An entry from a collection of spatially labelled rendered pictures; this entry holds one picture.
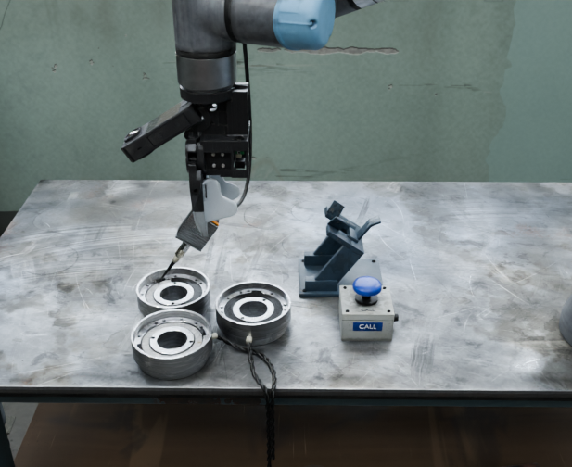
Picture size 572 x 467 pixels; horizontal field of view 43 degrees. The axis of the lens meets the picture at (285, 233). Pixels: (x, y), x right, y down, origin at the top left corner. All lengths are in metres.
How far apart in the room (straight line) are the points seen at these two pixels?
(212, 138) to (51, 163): 1.91
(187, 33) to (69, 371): 0.45
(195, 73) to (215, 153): 0.11
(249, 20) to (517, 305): 0.57
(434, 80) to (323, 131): 0.42
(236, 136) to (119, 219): 0.45
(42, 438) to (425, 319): 0.65
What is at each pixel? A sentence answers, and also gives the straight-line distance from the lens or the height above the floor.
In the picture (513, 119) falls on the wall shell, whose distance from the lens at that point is 2.73.
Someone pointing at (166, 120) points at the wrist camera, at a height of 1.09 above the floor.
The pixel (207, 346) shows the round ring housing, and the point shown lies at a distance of 0.96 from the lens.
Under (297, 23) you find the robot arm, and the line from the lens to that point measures 0.84.
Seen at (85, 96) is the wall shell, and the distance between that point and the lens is 2.69.
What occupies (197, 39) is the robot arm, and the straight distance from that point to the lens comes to 0.90.
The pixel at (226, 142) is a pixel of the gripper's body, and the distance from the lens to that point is 0.94.
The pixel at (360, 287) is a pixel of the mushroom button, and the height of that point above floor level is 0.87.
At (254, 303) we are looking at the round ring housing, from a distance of 1.05.
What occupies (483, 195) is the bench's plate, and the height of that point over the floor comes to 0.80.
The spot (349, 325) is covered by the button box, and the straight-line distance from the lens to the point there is 1.01.
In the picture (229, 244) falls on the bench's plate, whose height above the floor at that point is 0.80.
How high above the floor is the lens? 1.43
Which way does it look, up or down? 30 degrees down
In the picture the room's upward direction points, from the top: straight up
